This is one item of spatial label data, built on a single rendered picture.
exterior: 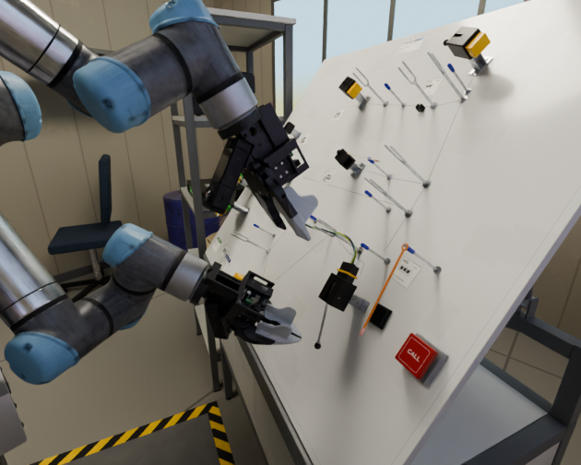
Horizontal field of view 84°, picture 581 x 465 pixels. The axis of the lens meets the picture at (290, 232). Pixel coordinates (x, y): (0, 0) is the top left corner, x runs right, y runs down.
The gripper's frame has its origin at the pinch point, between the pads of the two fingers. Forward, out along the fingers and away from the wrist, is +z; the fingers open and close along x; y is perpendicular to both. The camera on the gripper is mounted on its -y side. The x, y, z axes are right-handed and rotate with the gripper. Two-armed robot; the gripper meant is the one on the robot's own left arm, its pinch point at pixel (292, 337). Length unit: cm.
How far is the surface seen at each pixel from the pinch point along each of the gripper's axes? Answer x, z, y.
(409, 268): 13.9, 13.0, 17.0
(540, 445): 1, 60, 4
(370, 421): -9.7, 15.6, 3.3
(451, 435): -0.9, 44.4, -5.3
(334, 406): -6.7, 13.0, -4.0
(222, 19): 111, -61, 3
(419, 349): -2.6, 13.7, 17.2
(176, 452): 0, 11, -132
